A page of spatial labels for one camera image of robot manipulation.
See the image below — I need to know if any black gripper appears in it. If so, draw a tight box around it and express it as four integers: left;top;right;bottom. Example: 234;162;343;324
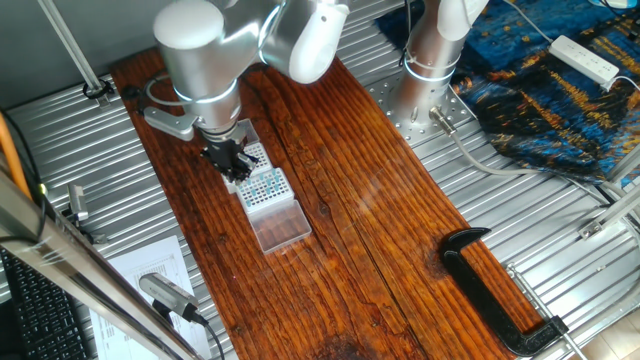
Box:
199;135;261;184

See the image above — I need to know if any white pipette tip box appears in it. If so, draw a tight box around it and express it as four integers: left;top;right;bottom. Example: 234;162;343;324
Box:
222;118;275;195
233;167;313;255

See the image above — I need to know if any brown wooden board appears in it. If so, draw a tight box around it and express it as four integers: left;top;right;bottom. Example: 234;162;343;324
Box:
109;12;546;360

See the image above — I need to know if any printed paper sheet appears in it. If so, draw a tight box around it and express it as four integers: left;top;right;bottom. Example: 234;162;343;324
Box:
88;234;214;360

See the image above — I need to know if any orange tube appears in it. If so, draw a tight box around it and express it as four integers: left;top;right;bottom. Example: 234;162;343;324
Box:
0;112;32;201

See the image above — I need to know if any black keyboard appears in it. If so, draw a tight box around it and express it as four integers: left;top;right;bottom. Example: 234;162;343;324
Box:
0;248;94;360

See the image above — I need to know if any black C-clamp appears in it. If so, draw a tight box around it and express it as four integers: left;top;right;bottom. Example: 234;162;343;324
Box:
438;227;590;360

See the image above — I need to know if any blue patterned cloth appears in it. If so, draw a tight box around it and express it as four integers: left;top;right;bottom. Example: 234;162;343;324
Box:
374;0;640;187

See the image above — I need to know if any white power strip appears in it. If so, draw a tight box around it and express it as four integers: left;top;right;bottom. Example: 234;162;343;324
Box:
548;34;621;86

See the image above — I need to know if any aluminium profile bar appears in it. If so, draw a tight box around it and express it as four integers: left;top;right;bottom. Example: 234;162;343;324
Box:
577;144;640;241

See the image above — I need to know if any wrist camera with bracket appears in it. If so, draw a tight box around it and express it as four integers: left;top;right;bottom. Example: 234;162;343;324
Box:
142;106;200;142

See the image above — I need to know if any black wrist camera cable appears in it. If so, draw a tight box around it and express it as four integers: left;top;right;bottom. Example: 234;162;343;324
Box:
121;74;171;117

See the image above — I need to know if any silver depth camera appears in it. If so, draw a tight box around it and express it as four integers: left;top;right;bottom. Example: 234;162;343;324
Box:
138;272;209;326

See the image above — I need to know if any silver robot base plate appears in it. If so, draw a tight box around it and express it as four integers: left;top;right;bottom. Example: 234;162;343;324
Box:
367;74;479;147

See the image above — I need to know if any small silver camera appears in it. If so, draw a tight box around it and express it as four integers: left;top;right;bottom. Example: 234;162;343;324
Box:
66;183;91;223

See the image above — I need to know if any black cable tie loop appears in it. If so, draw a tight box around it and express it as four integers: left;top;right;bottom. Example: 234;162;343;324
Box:
82;77;117;101

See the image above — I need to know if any steel frame bar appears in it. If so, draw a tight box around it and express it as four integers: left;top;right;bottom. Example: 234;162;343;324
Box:
0;164;204;360

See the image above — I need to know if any thin black cable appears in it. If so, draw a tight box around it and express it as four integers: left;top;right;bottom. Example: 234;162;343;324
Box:
0;107;49;246

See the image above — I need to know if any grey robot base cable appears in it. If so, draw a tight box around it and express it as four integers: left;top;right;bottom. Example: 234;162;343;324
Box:
428;106;614;204

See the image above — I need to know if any thin aluminium rail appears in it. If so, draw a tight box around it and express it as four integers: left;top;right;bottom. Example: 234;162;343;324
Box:
37;0;114;109

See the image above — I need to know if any white power strip cord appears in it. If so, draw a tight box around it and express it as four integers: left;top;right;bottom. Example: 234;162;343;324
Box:
501;0;555;45

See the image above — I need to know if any white plug cable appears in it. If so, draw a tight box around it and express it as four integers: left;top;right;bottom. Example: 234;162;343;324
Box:
602;74;640;94

